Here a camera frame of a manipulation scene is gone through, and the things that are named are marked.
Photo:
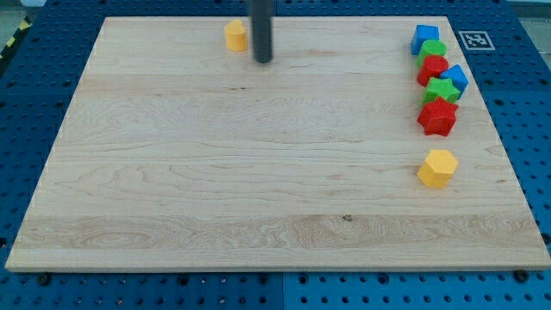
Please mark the green cylinder block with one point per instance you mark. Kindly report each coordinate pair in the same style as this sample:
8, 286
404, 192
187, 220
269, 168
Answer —
430, 47

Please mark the blue angular block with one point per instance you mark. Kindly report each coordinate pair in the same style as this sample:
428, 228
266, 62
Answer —
458, 78

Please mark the red cylinder block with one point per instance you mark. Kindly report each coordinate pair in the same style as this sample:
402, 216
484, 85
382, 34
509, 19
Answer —
432, 66

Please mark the red star block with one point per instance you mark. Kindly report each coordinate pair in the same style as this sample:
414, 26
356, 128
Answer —
438, 117

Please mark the yellow hexagon block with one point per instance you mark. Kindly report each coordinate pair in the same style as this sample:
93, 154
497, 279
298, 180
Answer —
438, 168

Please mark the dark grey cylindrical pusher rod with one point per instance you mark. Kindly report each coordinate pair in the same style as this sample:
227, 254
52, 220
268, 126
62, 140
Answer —
261, 25

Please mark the green star block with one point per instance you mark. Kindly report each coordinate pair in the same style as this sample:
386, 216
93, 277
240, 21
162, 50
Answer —
443, 88

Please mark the blue cube block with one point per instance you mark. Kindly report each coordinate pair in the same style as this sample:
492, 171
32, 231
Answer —
421, 34

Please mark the yellow heart block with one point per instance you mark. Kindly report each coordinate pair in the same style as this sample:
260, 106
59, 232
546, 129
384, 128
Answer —
236, 36

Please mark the light wooden board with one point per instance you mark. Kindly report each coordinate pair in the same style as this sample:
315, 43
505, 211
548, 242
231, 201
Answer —
179, 155

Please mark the white fiducial marker tag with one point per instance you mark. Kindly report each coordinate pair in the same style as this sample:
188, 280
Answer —
476, 40

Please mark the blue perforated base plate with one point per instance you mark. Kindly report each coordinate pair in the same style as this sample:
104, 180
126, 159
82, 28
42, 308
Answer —
40, 79

